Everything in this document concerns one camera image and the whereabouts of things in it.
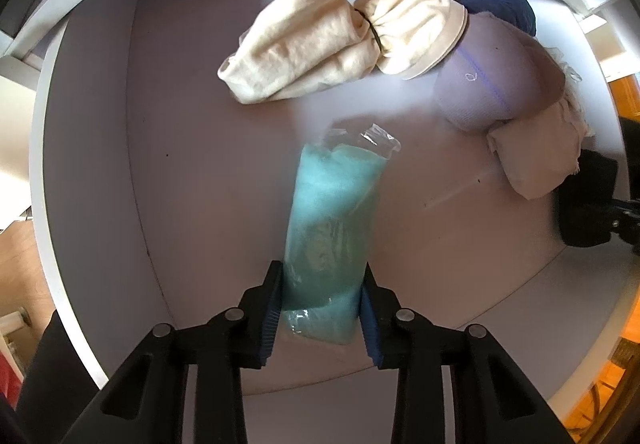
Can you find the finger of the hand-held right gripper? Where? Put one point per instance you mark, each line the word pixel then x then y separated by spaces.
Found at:
pixel 627 219

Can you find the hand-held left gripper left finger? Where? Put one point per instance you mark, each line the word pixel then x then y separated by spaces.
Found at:
pixel 270 319

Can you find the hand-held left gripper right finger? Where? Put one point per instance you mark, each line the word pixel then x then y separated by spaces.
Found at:
pixel 370 324

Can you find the black cloth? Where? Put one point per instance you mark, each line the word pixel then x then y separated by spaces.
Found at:
pixel 585 199

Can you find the teal cloth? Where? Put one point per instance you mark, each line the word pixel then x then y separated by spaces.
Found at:
pixel 330 204

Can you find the white shelf cabinet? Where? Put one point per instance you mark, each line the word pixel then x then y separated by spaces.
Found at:
pixel 200 123

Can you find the navy knit cloth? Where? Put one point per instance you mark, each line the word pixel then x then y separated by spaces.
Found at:
pixel 510 6

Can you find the white cloth bundle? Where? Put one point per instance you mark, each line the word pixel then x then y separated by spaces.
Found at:
pixel 535 153

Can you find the pale pink fringed cloth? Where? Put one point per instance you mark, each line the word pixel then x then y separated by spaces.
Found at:
pixel 570 68

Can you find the lavender cloth bundle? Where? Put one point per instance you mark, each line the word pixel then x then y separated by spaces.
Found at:
pixel 495 68

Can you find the person's leg in black trousers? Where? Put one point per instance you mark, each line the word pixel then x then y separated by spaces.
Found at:
pixel 55 384

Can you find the red cloth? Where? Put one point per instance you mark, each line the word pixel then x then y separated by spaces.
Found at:
pixel 10 381

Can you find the cream fleece cloth roll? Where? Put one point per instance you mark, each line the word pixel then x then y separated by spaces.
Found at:
pixel 300 38

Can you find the cream cloth with beige band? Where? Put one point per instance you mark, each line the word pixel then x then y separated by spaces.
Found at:
pixel 415 28

